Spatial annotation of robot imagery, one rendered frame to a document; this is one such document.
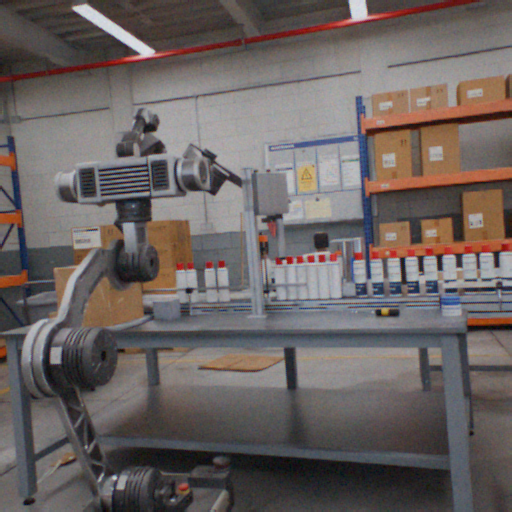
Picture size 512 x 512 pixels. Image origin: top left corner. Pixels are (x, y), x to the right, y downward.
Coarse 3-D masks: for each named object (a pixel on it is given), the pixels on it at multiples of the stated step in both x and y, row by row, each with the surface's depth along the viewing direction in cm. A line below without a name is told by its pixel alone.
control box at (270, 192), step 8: (256, 176) 253; (264, 176) 255; (272, 176) 258; (280, 176) 260; (256, 184) 253; (264, 184) 255; (272, 184) 258; (280, 184) 260; (256, 192) 254; (264, 192) 255; (272, 192) 258; (280, 192) 260; (256, 200) 255; (264, 200) 255; (272, 200) 258; (280, 200) 260; (288, 200) 263; (256, 208) 255; (264, 208) 255; (272, 208) 258; (280, 208) 260; (288, 208) 263; (256, 216) 259
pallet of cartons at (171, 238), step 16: (160, 224) 598; (176, 224) 622; (80, 240) 612; (96, 240) 609; (160, 240) 599; (176, 240) 617; (80, 256) 613; (160, 256) 600; (176, 256) 613; (160, 272) 601; (144, 288) 604; (160, 288) 602; (176, 288) 603; (128, 352) 613; (144, 352) 611; (160, 352) 607
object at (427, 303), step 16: (208, 304) 281; (224, 304) 277; (240, 304) 274; (272, 304) 269; (288, 304) 266; (304, 304) 264; (320, 304) 261; (336, 304) 258; (352, 304) 255; (368, 304) 253; (384, 304) 250; (416, 304) 245; (432, 304) 243
